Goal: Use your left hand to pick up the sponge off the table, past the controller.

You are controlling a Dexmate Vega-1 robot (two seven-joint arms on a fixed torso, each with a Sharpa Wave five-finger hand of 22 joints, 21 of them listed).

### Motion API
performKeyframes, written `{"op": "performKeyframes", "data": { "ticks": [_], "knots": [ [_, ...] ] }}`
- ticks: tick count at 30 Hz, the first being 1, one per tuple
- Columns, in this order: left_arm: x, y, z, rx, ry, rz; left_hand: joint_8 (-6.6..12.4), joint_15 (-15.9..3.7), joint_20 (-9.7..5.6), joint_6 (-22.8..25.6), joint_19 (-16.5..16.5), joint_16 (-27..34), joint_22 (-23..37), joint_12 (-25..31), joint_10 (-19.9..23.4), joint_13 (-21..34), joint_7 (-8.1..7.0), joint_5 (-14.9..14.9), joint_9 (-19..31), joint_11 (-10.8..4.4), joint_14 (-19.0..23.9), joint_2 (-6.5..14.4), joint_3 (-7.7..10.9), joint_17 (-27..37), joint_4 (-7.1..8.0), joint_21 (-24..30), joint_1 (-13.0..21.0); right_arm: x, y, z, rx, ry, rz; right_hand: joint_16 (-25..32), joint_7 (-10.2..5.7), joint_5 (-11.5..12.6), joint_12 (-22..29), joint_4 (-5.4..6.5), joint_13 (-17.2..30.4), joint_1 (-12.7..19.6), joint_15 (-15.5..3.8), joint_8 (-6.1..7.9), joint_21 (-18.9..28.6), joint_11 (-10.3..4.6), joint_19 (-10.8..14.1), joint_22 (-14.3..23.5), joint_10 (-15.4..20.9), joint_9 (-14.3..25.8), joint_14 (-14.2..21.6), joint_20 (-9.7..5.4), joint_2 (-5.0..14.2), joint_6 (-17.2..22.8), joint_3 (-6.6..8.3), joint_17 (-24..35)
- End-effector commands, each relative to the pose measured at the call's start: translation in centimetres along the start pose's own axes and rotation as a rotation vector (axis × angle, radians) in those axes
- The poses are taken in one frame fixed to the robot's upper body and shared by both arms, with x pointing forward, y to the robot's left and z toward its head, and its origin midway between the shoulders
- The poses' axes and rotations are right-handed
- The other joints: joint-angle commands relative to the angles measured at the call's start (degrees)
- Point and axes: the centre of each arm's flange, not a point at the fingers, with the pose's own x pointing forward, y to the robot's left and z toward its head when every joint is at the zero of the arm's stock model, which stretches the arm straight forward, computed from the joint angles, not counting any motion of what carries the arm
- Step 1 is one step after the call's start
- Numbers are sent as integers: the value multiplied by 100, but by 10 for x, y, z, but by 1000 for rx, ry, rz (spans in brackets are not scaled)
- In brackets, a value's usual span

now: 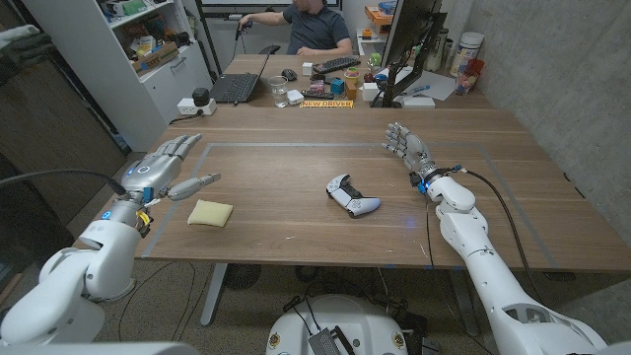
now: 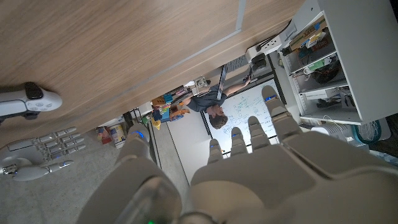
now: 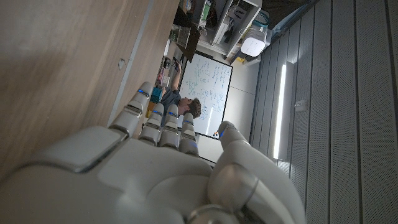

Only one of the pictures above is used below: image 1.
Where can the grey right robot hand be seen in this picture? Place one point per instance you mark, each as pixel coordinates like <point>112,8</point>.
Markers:
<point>414,150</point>

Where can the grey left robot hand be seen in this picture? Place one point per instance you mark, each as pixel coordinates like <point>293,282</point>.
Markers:
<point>153,172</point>

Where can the yellow sponge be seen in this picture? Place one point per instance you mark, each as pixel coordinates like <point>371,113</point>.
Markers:
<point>211,213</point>

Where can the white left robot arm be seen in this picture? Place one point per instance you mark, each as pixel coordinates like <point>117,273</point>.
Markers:
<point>64,286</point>

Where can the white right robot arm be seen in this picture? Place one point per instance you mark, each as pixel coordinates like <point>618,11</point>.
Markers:
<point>468,232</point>

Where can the white black game controller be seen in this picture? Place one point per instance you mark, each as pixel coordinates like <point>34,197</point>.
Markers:
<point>352,199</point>

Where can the flat white box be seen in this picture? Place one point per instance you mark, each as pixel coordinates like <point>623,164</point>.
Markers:
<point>419,102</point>

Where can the blue pen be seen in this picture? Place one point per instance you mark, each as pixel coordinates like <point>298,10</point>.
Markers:
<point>419,90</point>

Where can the black monitor stand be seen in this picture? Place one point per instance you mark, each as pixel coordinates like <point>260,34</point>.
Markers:
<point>393,89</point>

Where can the white paper sheets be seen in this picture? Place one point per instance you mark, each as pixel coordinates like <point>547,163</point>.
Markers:
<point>439,84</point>

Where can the large white cube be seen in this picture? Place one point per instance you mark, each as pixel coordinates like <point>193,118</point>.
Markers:
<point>370,92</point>

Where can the white power strip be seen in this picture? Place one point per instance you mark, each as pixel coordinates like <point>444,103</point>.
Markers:
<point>187,106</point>

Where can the white shelf cabinet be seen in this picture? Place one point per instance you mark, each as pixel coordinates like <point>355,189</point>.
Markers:
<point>123,98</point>

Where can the orange wooden block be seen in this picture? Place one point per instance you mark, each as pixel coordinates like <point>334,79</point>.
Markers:
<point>351,91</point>

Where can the black plug adapter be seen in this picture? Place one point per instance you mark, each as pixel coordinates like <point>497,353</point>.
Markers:
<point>200,96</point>

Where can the colourful stacking toy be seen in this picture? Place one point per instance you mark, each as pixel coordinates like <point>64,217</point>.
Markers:
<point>351,75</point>

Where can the small green box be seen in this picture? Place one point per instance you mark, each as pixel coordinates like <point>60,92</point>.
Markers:
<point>375,59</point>

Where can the blue cube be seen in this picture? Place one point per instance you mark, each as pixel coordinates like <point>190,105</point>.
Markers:
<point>337,87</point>

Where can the yellow new driver sign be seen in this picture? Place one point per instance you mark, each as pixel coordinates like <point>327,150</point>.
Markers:
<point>326,104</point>

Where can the white round canister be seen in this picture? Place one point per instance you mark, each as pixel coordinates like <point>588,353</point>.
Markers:
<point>466,51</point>

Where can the black remote control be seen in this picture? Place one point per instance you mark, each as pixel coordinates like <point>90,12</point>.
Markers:
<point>318,94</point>

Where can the brown cardboard box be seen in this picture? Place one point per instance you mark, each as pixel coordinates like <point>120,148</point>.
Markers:
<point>155,59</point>

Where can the pink puzzle cube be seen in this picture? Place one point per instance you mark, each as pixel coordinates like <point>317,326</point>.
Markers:
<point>318,86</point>

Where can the black keyboard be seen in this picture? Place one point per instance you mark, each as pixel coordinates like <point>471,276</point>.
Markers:
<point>336,64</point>

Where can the black laptop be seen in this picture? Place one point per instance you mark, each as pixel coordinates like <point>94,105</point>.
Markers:
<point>235,88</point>

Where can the black computer monitor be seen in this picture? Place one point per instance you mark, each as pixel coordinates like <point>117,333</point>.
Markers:
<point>409,29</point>

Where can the small white charger box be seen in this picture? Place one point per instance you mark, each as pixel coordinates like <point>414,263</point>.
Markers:
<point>295,97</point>

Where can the small white cube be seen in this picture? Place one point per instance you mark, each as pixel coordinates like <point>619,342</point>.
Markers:
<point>307,69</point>

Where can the black floor fan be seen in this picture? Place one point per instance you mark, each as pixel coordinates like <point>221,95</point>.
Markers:
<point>241,276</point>

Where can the grey table leg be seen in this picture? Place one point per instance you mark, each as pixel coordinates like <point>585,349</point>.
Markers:
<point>213,296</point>
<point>461,315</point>

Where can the standing person black gloves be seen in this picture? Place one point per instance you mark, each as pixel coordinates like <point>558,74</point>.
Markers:
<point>24,222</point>

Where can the orange box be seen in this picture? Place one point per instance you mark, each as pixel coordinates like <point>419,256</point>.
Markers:
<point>377,15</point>

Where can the black metal stand pole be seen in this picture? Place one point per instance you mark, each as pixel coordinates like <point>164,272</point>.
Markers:
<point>207,39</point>

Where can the black computer mouse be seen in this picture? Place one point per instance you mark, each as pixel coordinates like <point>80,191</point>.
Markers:
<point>289,74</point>

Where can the clear drinking glass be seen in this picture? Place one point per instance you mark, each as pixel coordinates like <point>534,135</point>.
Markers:
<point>279,93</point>

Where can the seated person dark shirt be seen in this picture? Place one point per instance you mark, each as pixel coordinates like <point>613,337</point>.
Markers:
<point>315,29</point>

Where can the green carton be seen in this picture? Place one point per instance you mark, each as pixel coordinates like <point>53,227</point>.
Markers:
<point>134,7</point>

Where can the white robot torso base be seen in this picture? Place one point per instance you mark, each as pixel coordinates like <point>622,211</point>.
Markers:
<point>355,320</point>

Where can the grey electronics box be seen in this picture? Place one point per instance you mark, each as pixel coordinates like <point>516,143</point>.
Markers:
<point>323,342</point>

